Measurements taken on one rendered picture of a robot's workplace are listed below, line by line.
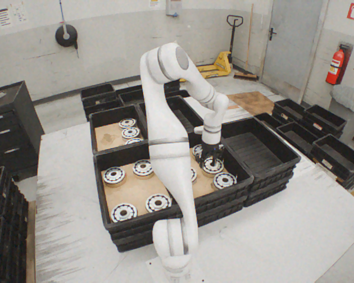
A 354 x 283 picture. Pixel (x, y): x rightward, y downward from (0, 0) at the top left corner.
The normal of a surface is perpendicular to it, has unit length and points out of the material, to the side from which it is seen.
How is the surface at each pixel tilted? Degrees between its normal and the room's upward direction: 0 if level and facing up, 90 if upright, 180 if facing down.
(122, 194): 0
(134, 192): 0
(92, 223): 0
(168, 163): 52
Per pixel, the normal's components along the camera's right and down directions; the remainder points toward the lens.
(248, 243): -0.01, -0.79
